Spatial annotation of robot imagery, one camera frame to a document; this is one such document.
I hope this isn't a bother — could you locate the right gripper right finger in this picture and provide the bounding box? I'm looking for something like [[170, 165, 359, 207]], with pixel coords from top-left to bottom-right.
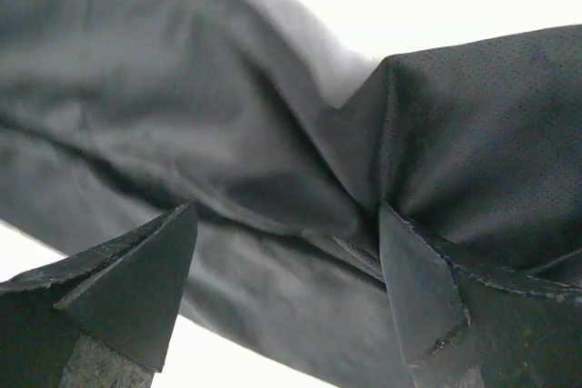
[[378, 205, 581, 387]]

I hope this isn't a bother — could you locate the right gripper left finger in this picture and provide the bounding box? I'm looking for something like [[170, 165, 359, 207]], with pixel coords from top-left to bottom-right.
[[1, 204, 197, 387]]

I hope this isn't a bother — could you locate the black t-shirt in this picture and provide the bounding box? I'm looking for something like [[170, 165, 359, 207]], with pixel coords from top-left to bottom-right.
[[1, 0, 581, 387]]

